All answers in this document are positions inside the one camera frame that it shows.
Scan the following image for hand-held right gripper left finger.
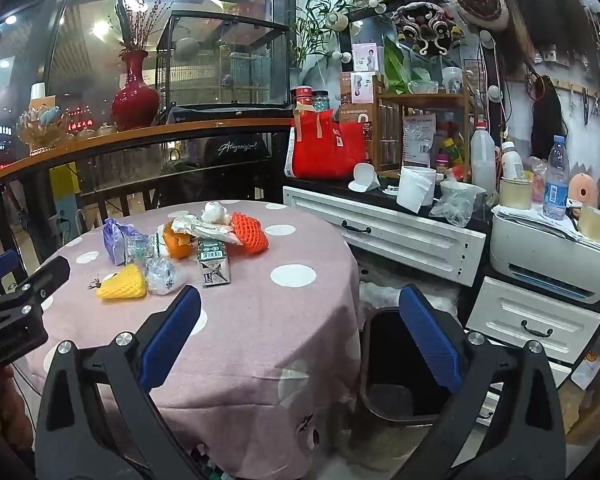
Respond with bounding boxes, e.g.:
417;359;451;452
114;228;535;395
35;285;216;480

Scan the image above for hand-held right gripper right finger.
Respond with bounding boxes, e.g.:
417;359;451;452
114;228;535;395
390;284;568;480

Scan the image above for dark brown trash bin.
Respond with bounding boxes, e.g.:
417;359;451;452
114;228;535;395
357;306;473;428

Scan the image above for clear plastic bag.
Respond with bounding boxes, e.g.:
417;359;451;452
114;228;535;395
427;180;488;228
144;256;187;296

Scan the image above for yellow foam fruit net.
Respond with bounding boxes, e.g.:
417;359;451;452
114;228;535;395
96;263;147;301

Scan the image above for green white drink carton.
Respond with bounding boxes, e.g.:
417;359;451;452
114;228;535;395
196;239;232;288

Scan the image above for orange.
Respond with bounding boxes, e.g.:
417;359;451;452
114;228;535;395
161;222;195;261

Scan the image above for purple snack wrapper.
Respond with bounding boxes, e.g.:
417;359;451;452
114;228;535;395
102;217;140;267

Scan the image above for white printed wrapper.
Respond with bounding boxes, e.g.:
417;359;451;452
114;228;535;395
171;212;243;247

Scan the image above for red foam fruit net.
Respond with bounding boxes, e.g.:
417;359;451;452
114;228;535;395
228;211;270;255

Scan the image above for white tissue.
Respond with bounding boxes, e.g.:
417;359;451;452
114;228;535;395
201;201;232;226

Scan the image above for white fluffy cloth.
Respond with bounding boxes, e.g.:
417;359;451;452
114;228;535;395
359;280;461;321

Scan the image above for pink polka-dot tablecloth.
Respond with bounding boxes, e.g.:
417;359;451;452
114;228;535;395
30;201;366;480

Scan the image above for white drawer unit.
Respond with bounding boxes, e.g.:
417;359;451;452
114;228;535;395
465;276;600;366

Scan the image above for white printer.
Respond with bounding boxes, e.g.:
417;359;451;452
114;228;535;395
490;205;600;305

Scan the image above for gold lotus ornament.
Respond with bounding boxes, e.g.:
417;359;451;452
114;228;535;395
16;105;68;155

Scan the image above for beige tape roll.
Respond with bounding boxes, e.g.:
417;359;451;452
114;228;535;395
498;176;533;211
577;203;600;247

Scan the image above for white plastic stand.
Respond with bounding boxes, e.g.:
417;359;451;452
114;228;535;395
347;162;382;193

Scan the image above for white plastic jug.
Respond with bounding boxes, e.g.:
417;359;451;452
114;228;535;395
470;120;497;196

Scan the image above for yellow cap bottle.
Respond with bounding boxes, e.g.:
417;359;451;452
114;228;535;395
442;137;467;168

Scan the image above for white yogurt bottle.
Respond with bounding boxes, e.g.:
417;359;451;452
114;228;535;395
500;141;525;181

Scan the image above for blue label water bottle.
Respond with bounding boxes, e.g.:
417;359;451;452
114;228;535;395
542;135;570;222

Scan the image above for black chair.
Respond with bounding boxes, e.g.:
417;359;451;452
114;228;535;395
160;135;271;203

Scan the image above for white printed pouch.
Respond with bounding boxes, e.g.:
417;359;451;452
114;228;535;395
402;114;437;168

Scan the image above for wooden shelf rack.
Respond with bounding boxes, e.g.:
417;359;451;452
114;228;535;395
372;76;476;173

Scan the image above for red ceramic vase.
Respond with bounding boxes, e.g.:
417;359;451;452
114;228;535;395
111;50;161;132

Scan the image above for pink round humidifier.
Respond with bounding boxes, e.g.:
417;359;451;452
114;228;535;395
567;172;600;209

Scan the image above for red tote bag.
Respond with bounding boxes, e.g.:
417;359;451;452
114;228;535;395
285;105;376;181

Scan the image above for brown product box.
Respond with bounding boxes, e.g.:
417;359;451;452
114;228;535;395
340;71;378;126

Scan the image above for black wig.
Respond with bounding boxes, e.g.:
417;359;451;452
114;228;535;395
530;76;566;148

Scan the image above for clear plastic cup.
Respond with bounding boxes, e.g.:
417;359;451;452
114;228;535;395
441;66;463;95

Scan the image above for red lid jar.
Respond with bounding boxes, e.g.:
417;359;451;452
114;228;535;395
291;86;315;111

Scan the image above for black framed glass case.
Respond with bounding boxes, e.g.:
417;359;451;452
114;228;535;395
156;10;291;123

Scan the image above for dried branches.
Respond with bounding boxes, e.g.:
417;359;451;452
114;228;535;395
109;0;173;53

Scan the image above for pink product box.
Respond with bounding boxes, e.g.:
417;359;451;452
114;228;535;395
351;42;385;73

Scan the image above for lion dance head ornament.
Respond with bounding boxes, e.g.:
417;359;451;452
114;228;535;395
391;2;463;58

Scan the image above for green bamboo plant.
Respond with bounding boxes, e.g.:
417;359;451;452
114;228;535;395
292;0;361;68

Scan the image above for red heart cushion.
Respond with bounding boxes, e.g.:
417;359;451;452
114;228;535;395
449;0;510;31

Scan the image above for wooden counter rail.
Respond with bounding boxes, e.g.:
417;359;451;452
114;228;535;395
0;117;295;186

